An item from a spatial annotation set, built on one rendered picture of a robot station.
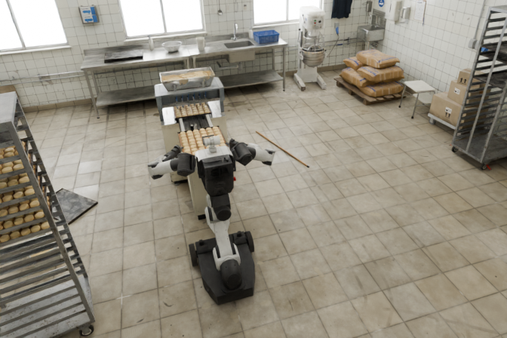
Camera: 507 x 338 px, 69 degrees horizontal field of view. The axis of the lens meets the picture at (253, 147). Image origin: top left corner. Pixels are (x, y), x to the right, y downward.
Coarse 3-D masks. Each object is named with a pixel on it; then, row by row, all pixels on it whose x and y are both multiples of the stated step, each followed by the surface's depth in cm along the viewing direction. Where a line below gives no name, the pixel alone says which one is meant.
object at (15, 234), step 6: (48, 198) 260; (48, 204) 254; (42, 222) 237; (24, 228) 233; (30, 228) 235; (36, 228) 232; (42, 228) 233; (6, 234) 230; (12, 234) 228; (18, 234) 228; (24, 234) 228; (0, 240) 224; (6, 240) 225
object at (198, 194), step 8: (200, 120) 404; (184, 128) 389; (192, 128) 383; (192, 176) 357; (192, 184) 362; (200, 184) 364; (192, 192) 367; (200, 192) 369; (192, 200) 374; (200, 200) 374; (200, 208) 379; (200, 216) 388
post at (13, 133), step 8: (8, 120) 192; (8, 128) 192; (16, 136) 196; (16, 144) 197; (24, 152) 201; (24, 160) 203; (32, 176) 209; (32, 184) 211; (40, 192) 215; (40, 200) 217; (48, 208) 224; (48, 216) 224; (56, 232) 231; (56, 240) 233; (64, 248) 239; (64, 256) 241; (72, 272) 250; (72, 280) 253; (80, 288) 259; (80, 296) 261; (88, 304) 270; (88, 312) 272
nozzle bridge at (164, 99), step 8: (216, 80) 413; (160, 88) 398; (192, 88) 394; (200, 88) 393; (208, 88) 392; (216, 88) 393; (160, 96) 381; (168, 96) 383; (176, 96) 394; (184, 96) 397; (192, 96) 399; (200, 96) 401; (208, 96) 404; (216, 96) 406; (224, 96) 400; (160, 104) 385; (168, 104) 393; (176, 104) 393; (184, 104) 396; (160, 112) 401; (160, 120) 405
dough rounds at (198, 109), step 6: (174, 108) 420; (180, 108) 419; (186, 108) 415; (192, 108) 413; (198, 108) 412; (204, 108) 413; (180, 114) 404; (186, 114) 400; (192, 114) 404; (198, 114) 403
